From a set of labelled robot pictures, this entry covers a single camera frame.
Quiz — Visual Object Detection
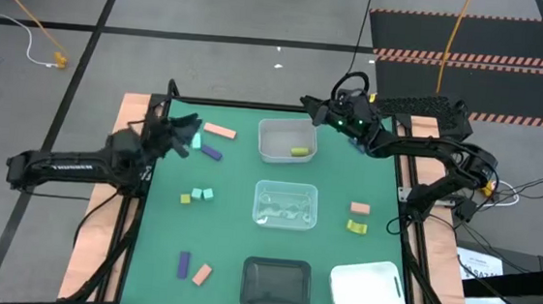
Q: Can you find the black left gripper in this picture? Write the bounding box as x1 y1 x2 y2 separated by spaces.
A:
141 109 203 165

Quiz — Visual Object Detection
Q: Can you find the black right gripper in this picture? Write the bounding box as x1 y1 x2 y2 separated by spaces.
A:
296 83 385 145

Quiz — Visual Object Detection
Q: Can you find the purple foam block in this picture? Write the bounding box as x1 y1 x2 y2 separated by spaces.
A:
200 143 226 163
176 250 192 282

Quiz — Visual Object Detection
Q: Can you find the long orange foam block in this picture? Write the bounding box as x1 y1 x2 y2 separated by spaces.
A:
201 121 239 141

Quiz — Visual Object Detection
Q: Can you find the clear plastic bin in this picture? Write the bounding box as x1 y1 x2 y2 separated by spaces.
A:
250 178 321 233

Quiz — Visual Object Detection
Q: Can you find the black perforated plate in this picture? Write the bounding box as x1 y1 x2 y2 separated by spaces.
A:
374 90 475 142

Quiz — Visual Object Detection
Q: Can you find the green table mat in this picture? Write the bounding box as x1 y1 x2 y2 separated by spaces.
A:
119 96 426 304

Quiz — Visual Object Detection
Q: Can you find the yellow arch foam block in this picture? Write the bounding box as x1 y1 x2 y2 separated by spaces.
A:
346 218 369 236

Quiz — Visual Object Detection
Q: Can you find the black striped-edge floor mat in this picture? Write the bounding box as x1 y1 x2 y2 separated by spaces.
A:
371 55 543 129
365 5 543 73

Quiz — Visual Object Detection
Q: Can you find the dark translucent plastic bin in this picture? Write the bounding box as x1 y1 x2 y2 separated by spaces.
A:
238 255 315 304

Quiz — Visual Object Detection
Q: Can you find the white paper sheet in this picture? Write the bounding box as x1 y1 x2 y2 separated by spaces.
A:
453 246 513 304

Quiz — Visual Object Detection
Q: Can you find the black floor cable with loop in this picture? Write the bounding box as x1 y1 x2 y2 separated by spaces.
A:
329 0 377 106

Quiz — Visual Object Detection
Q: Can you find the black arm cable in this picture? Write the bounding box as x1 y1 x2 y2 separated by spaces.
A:
72 187 122 253

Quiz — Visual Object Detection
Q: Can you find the yellow cable plug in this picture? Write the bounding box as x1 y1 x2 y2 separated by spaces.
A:
53 50 70 70

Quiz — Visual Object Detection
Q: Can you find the thin white cable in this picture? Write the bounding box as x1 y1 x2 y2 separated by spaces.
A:
490 178 523 209

